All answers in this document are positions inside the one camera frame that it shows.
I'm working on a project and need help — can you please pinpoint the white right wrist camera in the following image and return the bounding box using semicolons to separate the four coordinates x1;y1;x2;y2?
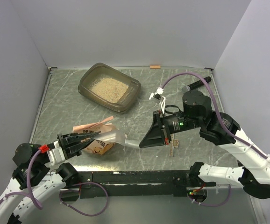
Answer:
149;87;166;113

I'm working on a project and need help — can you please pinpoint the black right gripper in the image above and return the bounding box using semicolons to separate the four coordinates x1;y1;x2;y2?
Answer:
139;110;202;148

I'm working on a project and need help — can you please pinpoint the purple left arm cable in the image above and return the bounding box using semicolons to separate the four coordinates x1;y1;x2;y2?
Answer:
0;150;43;220

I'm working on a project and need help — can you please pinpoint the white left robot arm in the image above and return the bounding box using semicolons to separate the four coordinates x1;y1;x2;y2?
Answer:
0;132;100;224

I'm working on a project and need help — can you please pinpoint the clear plastic litter scoop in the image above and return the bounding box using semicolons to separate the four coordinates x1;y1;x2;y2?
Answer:
94;129;139;148

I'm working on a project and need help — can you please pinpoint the orange tape piece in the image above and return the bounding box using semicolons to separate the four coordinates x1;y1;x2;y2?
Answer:
149;65;161;69

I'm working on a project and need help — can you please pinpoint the beige cat litter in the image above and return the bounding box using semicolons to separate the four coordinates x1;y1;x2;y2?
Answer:
90;77;129;103

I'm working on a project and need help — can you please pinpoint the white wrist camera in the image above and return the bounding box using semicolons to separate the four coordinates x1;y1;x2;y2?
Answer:
39;145;62;165
149;87;166;113

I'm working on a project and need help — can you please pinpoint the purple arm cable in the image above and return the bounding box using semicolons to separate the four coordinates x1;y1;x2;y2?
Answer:
0;150;43;220
161;72;270;161

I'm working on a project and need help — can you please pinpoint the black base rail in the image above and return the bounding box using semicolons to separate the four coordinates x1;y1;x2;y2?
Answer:
65;170;216;199

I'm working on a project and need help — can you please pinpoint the brown plastic litter box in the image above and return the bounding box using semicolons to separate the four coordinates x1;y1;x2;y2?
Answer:
78;63;141;113

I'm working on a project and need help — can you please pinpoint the black handheld microphone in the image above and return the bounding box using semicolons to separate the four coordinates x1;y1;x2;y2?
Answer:
181;76;212;93

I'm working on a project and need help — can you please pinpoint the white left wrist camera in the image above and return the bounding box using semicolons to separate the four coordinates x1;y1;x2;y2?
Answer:
39;145;62;165

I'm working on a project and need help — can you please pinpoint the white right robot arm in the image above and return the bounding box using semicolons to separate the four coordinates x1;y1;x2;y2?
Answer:
139;90;270;199

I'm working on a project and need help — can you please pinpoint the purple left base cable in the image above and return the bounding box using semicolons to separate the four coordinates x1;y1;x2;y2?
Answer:
59;182;108;216

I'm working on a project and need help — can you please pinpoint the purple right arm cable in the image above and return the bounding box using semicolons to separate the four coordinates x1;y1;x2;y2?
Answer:
161;72;270;161

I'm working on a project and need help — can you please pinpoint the small wooden comb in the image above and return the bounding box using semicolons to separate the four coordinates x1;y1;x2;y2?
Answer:
169;134;179;157

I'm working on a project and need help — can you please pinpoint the pink cat litter bag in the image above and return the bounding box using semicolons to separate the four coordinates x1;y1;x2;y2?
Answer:
72;116;117;155

